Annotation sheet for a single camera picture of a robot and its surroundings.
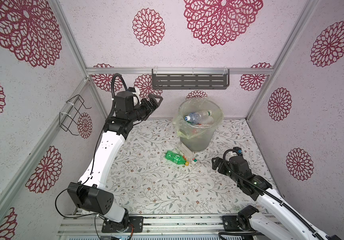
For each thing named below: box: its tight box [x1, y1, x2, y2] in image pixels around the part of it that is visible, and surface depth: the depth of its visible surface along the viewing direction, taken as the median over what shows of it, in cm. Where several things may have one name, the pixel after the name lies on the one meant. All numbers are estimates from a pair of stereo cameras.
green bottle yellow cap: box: [164, 150, 190, 167], surface depth 95 cm
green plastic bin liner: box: [172, 98, 225, 139], surface depth 94 cm
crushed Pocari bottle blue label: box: [184, 112, 202, 124], surface depth 93 cm
